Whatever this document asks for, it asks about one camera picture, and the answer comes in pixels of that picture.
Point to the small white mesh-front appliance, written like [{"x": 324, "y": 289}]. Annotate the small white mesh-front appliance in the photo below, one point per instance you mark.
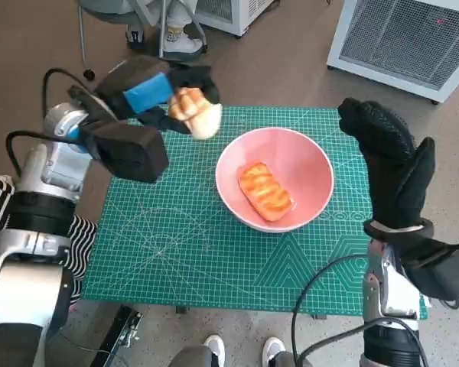
[{"x": 239, "y": 15}]

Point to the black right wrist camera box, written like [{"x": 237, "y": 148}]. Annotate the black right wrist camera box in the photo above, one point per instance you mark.
[{"x": 443, "y": 267}]

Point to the grey office chair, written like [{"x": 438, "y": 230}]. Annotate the grey office chair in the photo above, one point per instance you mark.
[{"x": 82, "y": 38}]

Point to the green cutting mat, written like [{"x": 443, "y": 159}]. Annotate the green cutting mat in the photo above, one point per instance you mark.
[{"x": 176, "y": 260}]

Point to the black metal stand bar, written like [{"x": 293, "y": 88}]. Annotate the black metal stand bar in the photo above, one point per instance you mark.
[{"x": 116, "y": 336}]

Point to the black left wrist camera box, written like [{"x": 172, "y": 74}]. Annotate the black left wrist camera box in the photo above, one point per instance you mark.
[{"x": 130, "y": 153}]

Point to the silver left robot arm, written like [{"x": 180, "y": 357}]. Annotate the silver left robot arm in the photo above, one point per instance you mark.
[{"x": 57, "y": 164}]

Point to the person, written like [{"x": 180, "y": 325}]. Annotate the person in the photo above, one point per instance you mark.
[
  {"x": 214, "y": 348},
  {"x": 80, "y": 244},
  {"x": 178, "y": 40}
]

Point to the long orange striped bread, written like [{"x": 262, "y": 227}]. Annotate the long orange striped bread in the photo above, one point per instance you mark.
[{"x": 265, "y": 191}]

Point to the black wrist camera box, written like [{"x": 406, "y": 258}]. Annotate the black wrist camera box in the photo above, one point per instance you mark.
[
  {"x": 443, "y": 267},
  {"x": 130, "y": 153}
]

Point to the round pale bread bun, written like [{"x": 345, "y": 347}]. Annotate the round pale bread bun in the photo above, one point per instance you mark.
[{"x": 199, "y": 114}]

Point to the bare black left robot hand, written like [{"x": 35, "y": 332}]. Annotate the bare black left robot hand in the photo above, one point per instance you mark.
[{"x": 145, "y": 93}]

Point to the small black table clip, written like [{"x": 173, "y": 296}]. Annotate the small black table clip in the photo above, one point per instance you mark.
[
  {"x": 318, "y": 316},
  {"x": 181, "y": 310}
]

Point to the large white mesh-front appliance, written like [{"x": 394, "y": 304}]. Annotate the large white mesh-front appliance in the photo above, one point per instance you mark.
[{"x": 405, "y": 38}]

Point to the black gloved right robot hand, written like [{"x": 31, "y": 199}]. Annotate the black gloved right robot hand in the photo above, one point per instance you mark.
[{"x": 394, "y": 176}]

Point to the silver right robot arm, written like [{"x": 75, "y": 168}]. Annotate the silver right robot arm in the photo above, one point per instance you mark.
[{"x": 390, "y": 294}]

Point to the pink bowl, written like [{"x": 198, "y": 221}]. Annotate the pink bowl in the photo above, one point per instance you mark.
[{"x": 290, "y": 153}]

